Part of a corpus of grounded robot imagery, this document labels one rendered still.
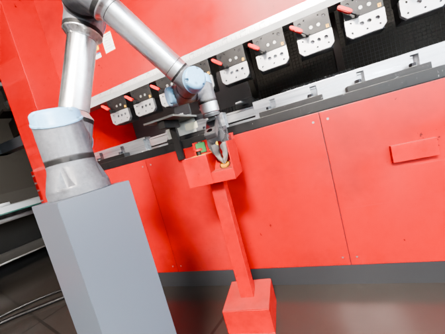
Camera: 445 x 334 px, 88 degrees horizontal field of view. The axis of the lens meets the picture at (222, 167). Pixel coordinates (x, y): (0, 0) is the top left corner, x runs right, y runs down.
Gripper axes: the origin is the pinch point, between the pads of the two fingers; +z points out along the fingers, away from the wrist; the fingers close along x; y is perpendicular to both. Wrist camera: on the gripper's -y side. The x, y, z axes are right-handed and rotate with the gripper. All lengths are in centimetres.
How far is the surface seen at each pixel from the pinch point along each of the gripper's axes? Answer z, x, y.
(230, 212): 21.5, 2.5, -3.3
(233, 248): 37.3, 5.6, -4.7
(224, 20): -64, -11, 38
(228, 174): 4.4, -2.1, -7.0
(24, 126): -50, 132, 30
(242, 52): -46, -15, 36
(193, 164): -2.8, 10.5, -6.4
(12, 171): -33, 353, 155
